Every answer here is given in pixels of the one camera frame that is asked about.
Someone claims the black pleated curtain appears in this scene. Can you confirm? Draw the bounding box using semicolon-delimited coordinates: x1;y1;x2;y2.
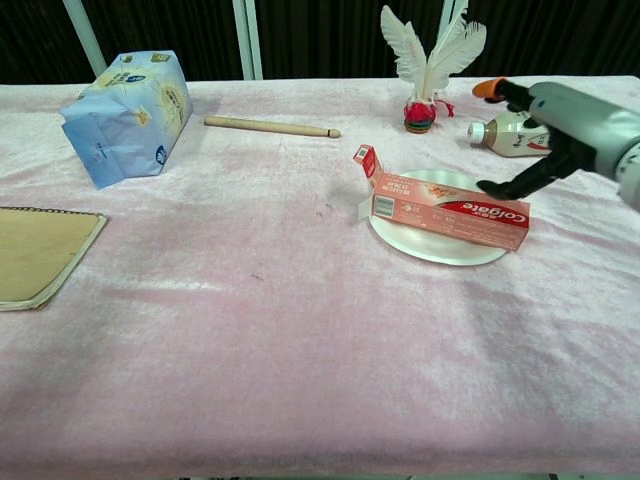
0;0;640;86

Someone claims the tan woven mat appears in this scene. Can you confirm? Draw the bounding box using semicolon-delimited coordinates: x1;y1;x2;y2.
0;206;109;313

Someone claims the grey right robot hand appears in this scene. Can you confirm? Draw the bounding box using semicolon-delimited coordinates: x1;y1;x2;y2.
472;76;640;200

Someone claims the white round plate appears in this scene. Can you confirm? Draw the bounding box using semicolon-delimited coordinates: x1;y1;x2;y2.
367;169;507;268

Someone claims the blue tissue pack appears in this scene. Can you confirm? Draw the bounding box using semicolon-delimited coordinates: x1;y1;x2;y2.
59;49;194;191

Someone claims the pink velvet tablecloth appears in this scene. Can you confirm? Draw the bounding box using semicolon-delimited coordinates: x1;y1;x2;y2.
0;74;640;477

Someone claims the white bottle on side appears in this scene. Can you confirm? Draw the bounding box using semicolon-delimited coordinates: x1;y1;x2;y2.
467;110;554;159

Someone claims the red Colgate toothpaste box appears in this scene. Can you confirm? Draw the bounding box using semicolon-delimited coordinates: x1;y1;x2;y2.
352;143;532;253

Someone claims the white feather shuttlecock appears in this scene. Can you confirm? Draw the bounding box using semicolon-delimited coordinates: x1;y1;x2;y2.
379;0;489;136

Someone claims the wooden drumstick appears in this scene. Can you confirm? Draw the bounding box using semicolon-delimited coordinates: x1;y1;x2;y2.
203;115;343;140

